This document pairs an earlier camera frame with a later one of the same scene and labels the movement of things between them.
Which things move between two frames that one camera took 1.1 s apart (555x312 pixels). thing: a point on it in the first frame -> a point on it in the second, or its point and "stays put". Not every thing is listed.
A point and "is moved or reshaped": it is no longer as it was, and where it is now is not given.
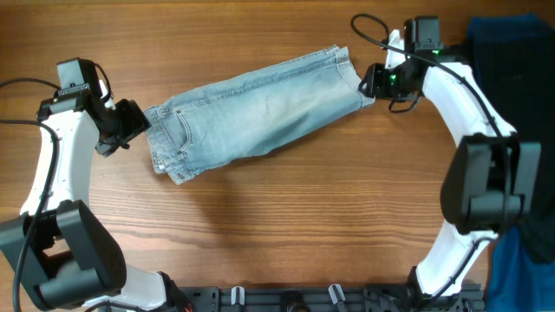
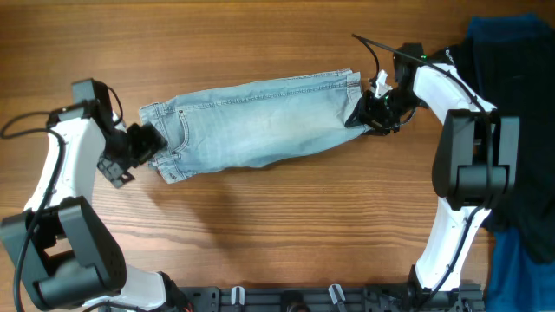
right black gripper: (374, 80) -> (367, 117)
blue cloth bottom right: (516, 282) stays put
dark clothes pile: (513, 57) stays put
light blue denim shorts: (221, 120) is moved or reshaped
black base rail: (329, 298) stays put
